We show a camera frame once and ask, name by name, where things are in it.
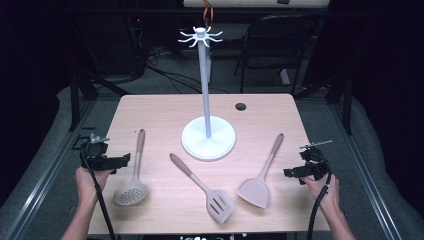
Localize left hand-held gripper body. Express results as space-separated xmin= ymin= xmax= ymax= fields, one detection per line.
xmin=79 ymin=133 xmax=116 ymax=172

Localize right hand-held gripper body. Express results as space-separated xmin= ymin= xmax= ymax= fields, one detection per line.
xmin=299 ymin=139 xmax=333 ymax=186

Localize grey skimmer spoon brown handle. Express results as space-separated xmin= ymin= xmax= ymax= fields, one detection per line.
xmin=112 ymin=128 xmax=149 ymax=207

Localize grey solid spatula brown handle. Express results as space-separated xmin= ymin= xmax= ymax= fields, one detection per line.
xmin=236 ymin=133 xmax=285 ymax=210

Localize grey slotted spatula brown handle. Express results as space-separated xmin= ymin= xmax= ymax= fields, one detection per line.
xmin=169 ymin=153 xmax=235 ymax=225

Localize white utensil stand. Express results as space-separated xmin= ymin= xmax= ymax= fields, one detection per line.
xmin=177 ymin=26 xmax=237 ymax=162

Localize person's left hand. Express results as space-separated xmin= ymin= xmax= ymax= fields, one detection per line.
xmin=73 ymin=166 xmax=113 ymax=208

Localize person's right hand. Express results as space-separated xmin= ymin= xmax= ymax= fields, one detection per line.
xmin=301 ymin=175 xmax=341 ymax=214

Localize black metal floor stand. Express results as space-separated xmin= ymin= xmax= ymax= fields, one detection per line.
xmin=68 ymin=71 xmax=131 ymax=133
xmin=293 ymin=73 xmax=354 ymax=136

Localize white floor power strip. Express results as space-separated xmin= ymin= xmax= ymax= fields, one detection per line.
xmin=279 ymin=68 xmax=292 ymax=87

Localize dark equipment rack red light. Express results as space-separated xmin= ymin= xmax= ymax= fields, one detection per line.
xmin=124 ymin=13 xmax=149 ymax=78

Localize black folding chair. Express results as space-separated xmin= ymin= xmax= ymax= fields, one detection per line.
xmin=233 ymin=14 xmax=318 ymax=96

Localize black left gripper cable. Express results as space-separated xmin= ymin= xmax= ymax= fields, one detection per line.
xmin=79 ymin=149 xmax=118 ymax=240

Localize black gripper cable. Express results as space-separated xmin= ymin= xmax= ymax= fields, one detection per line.
xmin=306 ymin=156 xmax=333 ymax=240
xmin=79 ymin=149 xmax=118 ymax=240

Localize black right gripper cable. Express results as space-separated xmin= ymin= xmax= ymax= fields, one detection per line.
xmin=306 ymin=156 xmax=333 ymax=240

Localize aluminium floor rail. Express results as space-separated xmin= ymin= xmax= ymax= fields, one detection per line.
xmin=0 ymin=99 xmax=98 ymax=240
xmin=329 ymin=103 xmax=403 ymax=240

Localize black floor cables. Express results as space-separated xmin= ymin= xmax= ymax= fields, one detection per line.
xmin=143 ymin=46 xmax=231 ymax=95

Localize orange hanging cable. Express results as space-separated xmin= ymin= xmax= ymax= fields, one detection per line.
xmin=202 ymin=0 xmax=215 ymax=28

